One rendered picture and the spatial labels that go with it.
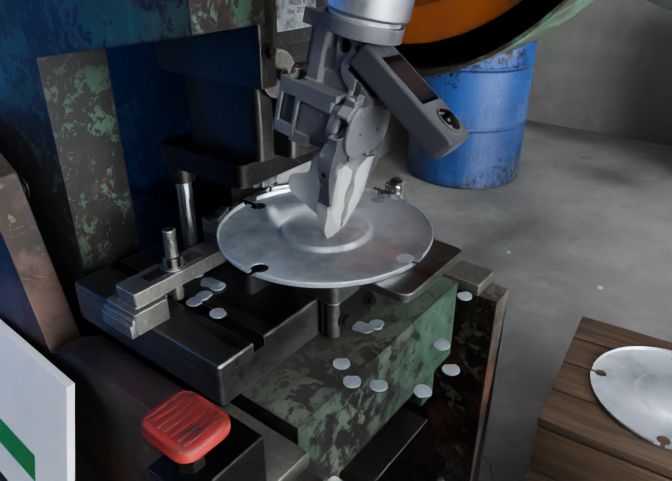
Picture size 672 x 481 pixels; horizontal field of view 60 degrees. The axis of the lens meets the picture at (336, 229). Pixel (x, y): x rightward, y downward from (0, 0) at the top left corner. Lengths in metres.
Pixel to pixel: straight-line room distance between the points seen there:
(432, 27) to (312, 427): 0.64
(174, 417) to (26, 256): 0.46
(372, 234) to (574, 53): 3.37
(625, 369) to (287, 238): 0.82
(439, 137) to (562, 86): 3.64
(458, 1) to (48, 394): 0.85
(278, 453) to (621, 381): 0.82
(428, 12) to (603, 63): 3.06
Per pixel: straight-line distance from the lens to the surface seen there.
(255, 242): 0.77
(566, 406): 1.23
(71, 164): 0.88
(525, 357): 1.89
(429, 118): 0.49
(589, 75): 4.06
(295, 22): 0.74
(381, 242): 0.77
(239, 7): 0.61
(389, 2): 0.50
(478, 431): 1.15
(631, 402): 1.28
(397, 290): 0.68
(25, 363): 1.02
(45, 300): 0.97
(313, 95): 0.52
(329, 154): 0.51
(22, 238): 0.95
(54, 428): 0.99
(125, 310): 0.76
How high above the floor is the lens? 1.15
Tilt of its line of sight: 27 degrees down
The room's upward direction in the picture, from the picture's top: straight up
